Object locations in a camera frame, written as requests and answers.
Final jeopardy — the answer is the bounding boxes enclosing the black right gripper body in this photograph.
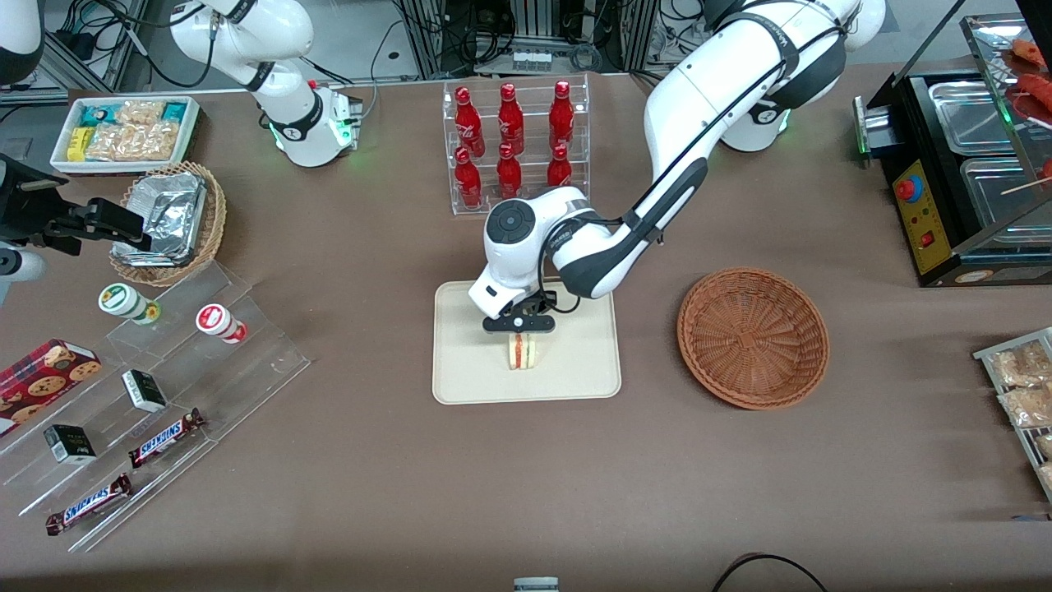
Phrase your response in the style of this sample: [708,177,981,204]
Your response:
[0,155,81,249]

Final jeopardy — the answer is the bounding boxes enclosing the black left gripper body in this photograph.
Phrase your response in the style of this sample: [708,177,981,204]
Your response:
[482,291,557,335]

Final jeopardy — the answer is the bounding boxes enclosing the triangular sandwich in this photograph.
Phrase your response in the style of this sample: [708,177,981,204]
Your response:
[507,331,540,372]

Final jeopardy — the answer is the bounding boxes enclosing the white snack tray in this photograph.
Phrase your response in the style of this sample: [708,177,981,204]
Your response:
[49,95,203,177]

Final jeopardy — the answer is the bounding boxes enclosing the cream plastic tray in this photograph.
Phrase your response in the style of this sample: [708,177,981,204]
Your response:
[432,280,623,406]

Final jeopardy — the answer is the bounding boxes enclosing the light wicker basket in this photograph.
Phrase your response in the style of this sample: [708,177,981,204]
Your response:
[108,160,228,289]

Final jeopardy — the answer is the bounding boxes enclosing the brown wicker basket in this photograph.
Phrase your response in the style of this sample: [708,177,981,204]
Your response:
[676,267,830,410]

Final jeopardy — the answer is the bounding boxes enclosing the tray of packaged crackers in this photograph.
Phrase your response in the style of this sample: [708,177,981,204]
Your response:
[972,326,1052,504]

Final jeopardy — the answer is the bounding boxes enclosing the foil container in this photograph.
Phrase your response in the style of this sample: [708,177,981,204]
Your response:
[112,170,209,269]

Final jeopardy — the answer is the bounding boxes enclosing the green lid cup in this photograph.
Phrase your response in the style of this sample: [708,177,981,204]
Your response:
[98,282,162,326]

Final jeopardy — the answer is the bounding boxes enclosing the large clear cracker bag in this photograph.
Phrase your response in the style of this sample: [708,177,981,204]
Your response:
[85,122,179,163]

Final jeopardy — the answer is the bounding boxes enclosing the small clear cracker bag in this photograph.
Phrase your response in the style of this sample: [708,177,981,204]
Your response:
[115,99,167,126]

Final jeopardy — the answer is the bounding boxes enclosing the red lid cup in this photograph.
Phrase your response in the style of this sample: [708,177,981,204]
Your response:
[195,303,248,345]

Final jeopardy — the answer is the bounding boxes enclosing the red cola bottle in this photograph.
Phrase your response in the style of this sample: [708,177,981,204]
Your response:
[496,142,524,201]
[454,146,483,210]
[454,86,487,158]
[548,79,575,154]
[546,144,574,190]
[497,82,526,155]

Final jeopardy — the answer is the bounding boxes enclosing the small black box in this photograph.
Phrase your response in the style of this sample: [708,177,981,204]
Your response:
[121,368,168,414]
[43,423,98,466]

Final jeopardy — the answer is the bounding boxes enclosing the red cookie box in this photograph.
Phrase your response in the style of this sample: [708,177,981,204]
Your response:
[0,338,104,438]

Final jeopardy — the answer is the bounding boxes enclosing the clear acrylic stepped stand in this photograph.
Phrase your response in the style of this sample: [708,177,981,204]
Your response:
[0,261,312,554]

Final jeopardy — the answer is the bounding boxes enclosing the snickers bar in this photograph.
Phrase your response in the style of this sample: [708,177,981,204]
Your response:
[127,408,207,470]
[44,473,135,538]

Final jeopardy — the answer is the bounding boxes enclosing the clear acrylic bottle rack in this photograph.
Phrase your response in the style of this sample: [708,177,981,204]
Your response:
[442,73,592,217]

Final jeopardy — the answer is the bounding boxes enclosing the black food warmer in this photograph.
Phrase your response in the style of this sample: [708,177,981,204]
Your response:
[852,12,1052,289]

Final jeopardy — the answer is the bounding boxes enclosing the steel warmer pan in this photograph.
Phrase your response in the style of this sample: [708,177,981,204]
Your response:
[927,79,1022,155]
[958,155,1052,229]

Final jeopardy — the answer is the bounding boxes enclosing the aluminium frame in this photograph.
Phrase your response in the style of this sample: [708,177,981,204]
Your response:
[399,0,660,80]

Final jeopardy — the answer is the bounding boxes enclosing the black floor cable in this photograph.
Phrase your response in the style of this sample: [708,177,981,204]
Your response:
[710,553,828,592]

